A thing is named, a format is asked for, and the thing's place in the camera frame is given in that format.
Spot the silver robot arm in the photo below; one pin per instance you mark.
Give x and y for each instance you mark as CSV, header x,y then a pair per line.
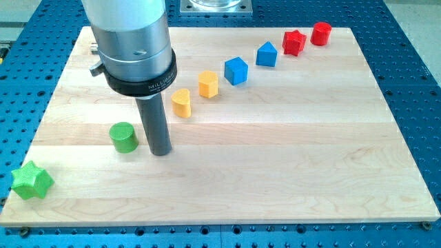
x,y
133,44

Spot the yellow heart block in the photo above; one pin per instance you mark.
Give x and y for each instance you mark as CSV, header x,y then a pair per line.
x,y
181,104

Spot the yellow hexagon block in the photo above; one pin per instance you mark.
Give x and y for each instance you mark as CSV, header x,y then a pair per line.
x,y
208,84

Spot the light wooden board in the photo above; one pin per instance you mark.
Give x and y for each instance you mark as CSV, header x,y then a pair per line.
x,y
311,140

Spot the blue cube block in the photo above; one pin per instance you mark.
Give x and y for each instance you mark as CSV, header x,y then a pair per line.
x,y
235,71

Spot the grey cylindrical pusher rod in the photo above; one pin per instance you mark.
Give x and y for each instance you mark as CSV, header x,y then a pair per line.
x,y
154,122

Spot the blue triangular prism block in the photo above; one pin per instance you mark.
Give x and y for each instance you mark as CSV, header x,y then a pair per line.
x,y
267,55

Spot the green cylinder block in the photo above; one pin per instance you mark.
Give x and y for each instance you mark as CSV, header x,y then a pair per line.
x,y
123,137

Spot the red star block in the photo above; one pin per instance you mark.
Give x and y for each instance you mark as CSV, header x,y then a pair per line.
x,y
293,42

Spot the red cylinder block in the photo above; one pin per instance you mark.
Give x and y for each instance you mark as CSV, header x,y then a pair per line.
x,y
321,33

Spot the green star block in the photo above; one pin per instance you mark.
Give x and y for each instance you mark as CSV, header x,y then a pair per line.
x,y
31,181

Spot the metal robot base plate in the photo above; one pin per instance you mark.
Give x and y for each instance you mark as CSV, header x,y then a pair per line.
x,y
216,7

